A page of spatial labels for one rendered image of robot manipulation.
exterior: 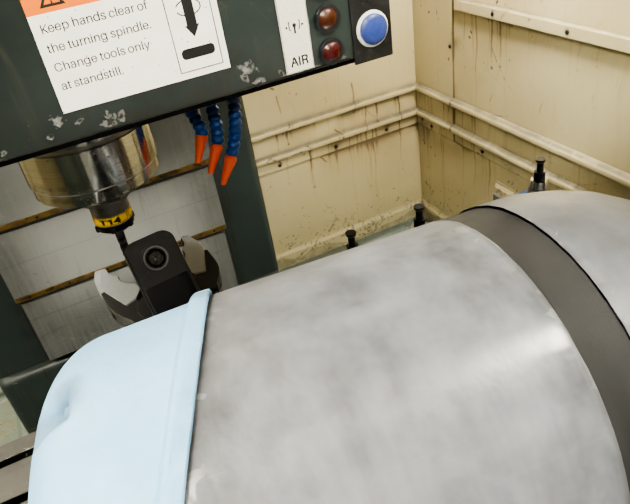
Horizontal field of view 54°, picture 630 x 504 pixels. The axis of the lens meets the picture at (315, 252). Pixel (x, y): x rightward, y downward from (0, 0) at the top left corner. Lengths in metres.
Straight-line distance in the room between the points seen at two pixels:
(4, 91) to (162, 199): 0.80
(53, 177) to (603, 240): 0.65
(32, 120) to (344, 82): 1.38
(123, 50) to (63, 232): 0.80
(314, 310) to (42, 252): 1.22
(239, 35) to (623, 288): 0.49
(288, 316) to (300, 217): 1.82
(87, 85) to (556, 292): 0.48
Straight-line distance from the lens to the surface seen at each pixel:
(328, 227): 2.03
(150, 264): 0.55
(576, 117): 1.52
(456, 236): 0.18
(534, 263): 0.17
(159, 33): 0.58
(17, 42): 0.57
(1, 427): 1.92
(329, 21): 0.63
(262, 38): 0.61
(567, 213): 0.18
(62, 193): 0.76
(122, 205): 0.83
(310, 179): 1.93
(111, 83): 0.58
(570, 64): 1.50
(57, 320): 1.45
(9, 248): 1.35
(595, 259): 0.17
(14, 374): 1.56
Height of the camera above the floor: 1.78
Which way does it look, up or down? 34 degrees down
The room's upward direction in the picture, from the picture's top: 9 degrees counter-clockwise
